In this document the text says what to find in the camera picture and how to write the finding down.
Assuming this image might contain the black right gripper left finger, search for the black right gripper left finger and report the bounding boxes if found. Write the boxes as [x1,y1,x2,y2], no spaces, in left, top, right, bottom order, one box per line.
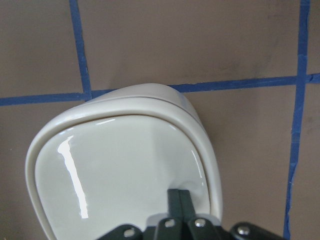
[153,189,183,240]

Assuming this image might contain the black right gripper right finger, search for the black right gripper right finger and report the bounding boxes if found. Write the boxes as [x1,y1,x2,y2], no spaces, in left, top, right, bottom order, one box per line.
[178,190,232,240]

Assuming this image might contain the white trash can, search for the white trash can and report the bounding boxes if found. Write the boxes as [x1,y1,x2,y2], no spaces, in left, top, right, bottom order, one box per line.
[25,83,223,240]

